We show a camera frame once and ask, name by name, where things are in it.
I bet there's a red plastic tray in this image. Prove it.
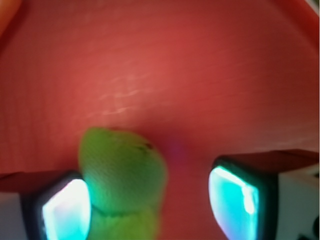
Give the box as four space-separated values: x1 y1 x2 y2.
0 0 320 240

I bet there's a green plush animal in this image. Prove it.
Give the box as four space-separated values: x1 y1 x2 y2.
78 127 168 240

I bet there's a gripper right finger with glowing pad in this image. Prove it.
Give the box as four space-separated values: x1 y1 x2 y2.
208 149 320 240

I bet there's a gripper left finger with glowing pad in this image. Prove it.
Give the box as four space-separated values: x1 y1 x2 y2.
0 170 92 240

